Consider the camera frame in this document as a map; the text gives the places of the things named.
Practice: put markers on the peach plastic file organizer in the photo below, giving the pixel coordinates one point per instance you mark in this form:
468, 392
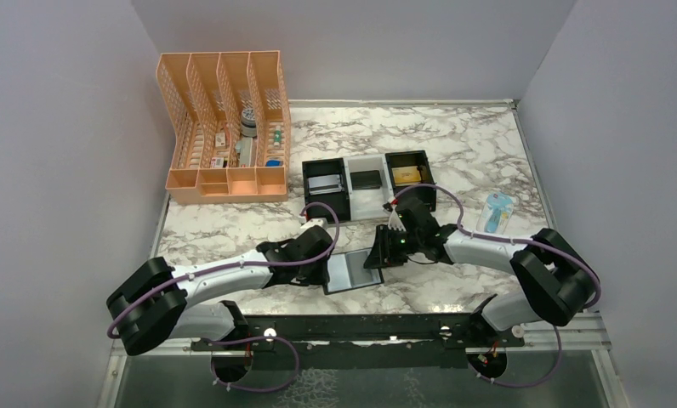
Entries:
204, 94

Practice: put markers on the black mounting rail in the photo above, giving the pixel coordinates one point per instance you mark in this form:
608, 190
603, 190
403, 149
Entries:
352, 341

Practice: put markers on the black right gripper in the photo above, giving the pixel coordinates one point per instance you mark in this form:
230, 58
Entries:
381, 257

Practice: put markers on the silver card in left bin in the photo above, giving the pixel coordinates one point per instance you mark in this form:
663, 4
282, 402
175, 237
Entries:
327, 184

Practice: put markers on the gold credit card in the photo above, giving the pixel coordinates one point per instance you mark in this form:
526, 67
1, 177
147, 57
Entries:
404, 176

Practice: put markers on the grey flat box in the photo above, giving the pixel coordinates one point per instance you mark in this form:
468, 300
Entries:
246, 152

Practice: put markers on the black card back side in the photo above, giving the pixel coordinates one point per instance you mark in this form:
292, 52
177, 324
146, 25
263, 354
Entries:
358, 276

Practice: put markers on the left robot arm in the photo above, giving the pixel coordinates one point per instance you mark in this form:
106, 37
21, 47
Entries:
158, 301

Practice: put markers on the green white small tube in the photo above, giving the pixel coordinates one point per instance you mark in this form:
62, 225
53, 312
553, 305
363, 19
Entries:
277, 138

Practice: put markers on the blue nail clipper package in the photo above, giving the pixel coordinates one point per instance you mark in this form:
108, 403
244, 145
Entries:
496, 213

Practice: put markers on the white middle card bin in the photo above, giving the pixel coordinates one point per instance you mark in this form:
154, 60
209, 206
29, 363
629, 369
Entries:
368, 203

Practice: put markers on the black left card bin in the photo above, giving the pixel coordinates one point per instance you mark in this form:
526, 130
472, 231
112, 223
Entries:
339, 202

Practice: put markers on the black leather card holder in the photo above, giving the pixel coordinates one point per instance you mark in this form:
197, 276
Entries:
346, 272

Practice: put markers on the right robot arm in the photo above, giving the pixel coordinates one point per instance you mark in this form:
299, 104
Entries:
555, 283

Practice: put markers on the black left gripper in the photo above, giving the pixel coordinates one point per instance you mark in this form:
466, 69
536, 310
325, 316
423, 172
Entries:
320, 277

